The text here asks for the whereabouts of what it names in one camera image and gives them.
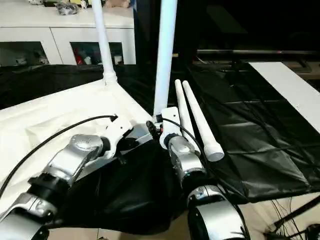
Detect white plastic table leg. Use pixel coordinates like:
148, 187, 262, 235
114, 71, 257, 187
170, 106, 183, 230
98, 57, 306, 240
174, 79, 202, 156
182, 80, 226, 163
90, 0, 119, 86
152, 0, 179, 119

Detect white plastic table top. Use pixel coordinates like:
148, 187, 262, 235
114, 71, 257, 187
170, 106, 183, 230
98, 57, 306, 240
0, 79, 166, 202

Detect black mat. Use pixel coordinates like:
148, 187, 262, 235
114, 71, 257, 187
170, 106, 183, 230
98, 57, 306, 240
0, 62, 320, 236

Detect beige plush toy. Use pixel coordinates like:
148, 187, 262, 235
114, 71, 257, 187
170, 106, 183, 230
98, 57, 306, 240
105, 0, 134, 9

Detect white cabinet with glass doors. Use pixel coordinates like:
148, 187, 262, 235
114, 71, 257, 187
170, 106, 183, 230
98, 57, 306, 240
0, 4, 137, 67

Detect white flat board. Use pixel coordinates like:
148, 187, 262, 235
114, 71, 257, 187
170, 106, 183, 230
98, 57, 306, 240
248, 61, 320, 134

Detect small grey toy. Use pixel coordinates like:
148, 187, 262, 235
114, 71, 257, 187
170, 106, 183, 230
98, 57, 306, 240
55, 1, 82, 16

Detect black stand leg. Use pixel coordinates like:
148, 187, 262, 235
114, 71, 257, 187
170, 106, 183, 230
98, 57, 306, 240
272, 194, 320, 222

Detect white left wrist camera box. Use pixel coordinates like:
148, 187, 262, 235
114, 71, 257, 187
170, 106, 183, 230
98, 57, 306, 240
96, 116, 135, 161

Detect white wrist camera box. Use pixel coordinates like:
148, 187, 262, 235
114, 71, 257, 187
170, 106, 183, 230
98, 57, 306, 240
96, 116, 135, 161
159, 106, 182, 150

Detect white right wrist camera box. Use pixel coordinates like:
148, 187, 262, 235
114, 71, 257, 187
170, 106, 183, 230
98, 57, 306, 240
159, 106, 182, 150

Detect black metal rail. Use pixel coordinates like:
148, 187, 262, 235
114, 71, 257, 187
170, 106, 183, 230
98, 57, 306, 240
196, 48, 320, 57

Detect thin black floor cables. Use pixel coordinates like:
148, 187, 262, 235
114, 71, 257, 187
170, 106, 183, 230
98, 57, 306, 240
264, 199, 320, 240

